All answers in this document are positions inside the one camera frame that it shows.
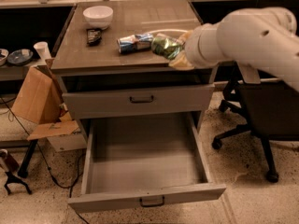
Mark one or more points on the grey drawer cabinet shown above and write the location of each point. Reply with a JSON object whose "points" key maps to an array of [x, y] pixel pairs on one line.
{"points": [[80, 68]]}

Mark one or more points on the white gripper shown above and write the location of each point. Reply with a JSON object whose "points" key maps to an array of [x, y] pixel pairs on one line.
{"points": [[193, 48]]}

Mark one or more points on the white box under cardboard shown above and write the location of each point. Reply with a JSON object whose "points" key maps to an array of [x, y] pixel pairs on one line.
{"points": [[67, 142]]}

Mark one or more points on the open grey middle drawer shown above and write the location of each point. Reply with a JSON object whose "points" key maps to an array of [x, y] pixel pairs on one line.
{"points": [[144, 161]]}

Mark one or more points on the small bowl at left edge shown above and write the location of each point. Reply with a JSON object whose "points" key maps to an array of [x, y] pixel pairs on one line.
{"points": [[3, 56]]}

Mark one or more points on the dark blue plate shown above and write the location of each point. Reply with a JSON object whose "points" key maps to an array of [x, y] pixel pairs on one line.
{"points": [[20, 57]]}

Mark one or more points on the grey top drawer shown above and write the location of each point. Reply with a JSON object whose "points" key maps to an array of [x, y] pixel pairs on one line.
{"points": [[119, 103]]}

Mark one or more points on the crushed green can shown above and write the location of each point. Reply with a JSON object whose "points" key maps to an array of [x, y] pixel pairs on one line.
{"points": [[166, 46]]}

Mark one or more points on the black table leg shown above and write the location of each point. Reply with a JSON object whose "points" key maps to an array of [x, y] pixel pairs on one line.
{"points": [[26, 160]]}

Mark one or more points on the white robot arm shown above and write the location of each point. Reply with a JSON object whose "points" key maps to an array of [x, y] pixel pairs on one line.
{"points": [[261, 38]]}

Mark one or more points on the white bowl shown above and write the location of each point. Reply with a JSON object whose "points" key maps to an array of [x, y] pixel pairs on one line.
{"points": [[98, 16]]}

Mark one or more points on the black office chair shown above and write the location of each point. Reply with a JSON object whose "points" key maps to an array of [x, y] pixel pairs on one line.
{"points": [[270, 108]]}

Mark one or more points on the small black snack bag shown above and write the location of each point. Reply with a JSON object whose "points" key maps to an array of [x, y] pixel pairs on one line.
{"points": [[94, 36]]}

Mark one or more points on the brown cardboard box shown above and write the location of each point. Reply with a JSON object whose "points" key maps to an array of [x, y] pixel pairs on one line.
{"points": [[40, 101]]}

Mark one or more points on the white paper cup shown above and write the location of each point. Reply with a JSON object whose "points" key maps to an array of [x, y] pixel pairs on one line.
{"points": [[42, 50]]}

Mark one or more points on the black stand with clamp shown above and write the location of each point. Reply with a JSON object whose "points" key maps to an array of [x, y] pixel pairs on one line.
{"points": [[9, 165]]}

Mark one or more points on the crushed blue white can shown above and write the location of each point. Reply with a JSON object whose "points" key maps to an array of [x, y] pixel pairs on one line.
{"points": [[133, 43]]}

